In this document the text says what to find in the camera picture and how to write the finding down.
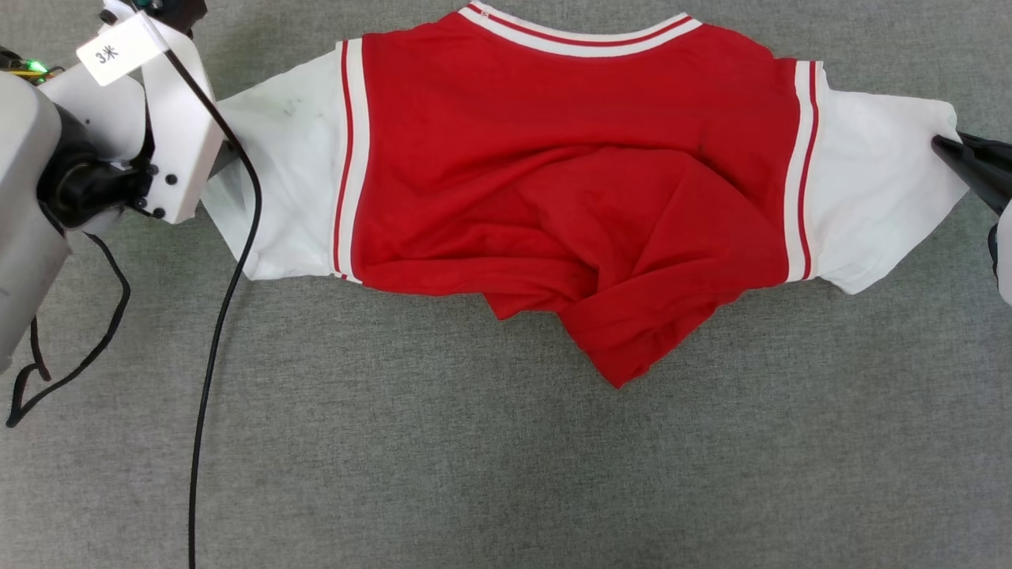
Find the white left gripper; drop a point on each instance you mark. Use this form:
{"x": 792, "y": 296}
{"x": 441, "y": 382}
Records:
{"x": 186, "y": 134}

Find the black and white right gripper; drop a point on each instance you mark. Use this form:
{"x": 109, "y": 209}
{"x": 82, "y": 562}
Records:
{"x": 1006, "y": 261}

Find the red and white jersey garment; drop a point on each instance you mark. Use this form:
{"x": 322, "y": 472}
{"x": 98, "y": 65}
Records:
{"x": 553, "y": 158}

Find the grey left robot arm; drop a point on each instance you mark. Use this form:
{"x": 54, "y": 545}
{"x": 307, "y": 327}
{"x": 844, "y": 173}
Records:
{"x": 24, "y": 197}

